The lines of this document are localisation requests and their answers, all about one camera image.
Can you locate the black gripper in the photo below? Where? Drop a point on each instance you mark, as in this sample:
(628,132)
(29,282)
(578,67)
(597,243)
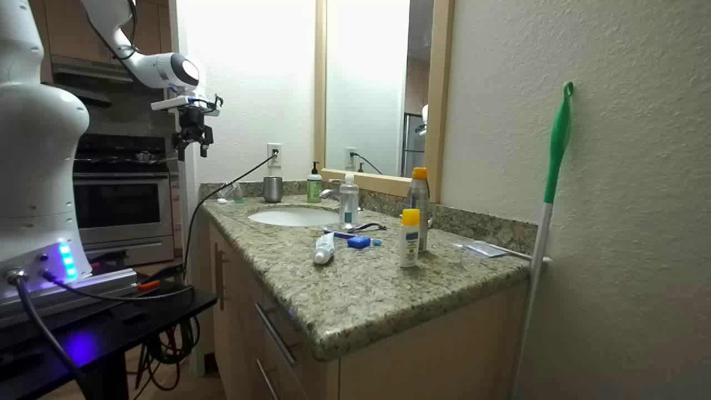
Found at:
(194,126)

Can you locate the chrome sink faucet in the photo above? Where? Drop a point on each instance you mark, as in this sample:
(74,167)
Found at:
(330,191)

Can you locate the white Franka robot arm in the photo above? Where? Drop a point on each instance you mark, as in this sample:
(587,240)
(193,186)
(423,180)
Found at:
(37,148)

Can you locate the white contact lens case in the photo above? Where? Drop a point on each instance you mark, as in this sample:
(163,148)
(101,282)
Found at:
(223,201)

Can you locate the green capped small container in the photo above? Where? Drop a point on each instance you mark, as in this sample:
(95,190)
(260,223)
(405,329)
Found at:
(237,194)

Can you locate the grey range hood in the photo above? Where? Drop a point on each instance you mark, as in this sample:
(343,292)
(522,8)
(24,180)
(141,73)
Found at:
(125,111)

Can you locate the stainless steel cup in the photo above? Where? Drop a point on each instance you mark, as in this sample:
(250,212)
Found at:
(271,190)

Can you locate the stainless steel oven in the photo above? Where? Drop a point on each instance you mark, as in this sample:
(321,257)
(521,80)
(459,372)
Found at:
(123,207)

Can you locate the white oval sink basin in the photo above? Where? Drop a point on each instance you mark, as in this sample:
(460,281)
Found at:
(291,216)

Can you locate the green soap pump bottle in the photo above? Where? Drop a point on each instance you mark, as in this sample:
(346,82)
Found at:
(314,190)

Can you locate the orange black clamp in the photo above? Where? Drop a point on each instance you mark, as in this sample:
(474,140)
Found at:
(149,282)

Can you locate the white toothpaste tube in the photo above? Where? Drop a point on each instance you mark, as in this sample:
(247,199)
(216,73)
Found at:
(323,250)

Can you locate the clear pump bottle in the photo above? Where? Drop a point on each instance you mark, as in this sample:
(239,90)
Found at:
(349,202)

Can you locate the aluminium robot mounting rails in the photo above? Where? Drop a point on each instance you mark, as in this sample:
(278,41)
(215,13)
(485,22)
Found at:
(74,290)

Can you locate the small blue box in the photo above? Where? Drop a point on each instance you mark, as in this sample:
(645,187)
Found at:
(359,243)

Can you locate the black robot table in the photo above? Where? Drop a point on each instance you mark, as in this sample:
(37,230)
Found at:
(113,324)

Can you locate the dark blue curved thin object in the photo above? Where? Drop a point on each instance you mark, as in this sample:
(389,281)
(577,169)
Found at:
(375,226)

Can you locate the white bottle yellow cap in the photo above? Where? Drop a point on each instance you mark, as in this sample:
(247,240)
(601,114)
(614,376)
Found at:
(409,240)

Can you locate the wood framed mirror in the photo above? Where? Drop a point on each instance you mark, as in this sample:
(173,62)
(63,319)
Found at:
(441,90)

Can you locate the clear plastic package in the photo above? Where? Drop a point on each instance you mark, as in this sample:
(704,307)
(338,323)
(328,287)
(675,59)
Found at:
(485,248)

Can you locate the wooden vanity cabinet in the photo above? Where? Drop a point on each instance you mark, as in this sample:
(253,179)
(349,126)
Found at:
(446,357)

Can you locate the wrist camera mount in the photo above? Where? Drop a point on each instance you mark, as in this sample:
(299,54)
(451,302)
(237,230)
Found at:
(179,102)

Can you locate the white wall outlet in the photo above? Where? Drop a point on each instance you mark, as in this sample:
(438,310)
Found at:
(274,150)

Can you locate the wooden kitchen wall cabinet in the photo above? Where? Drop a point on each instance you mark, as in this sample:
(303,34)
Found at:
(74,37)

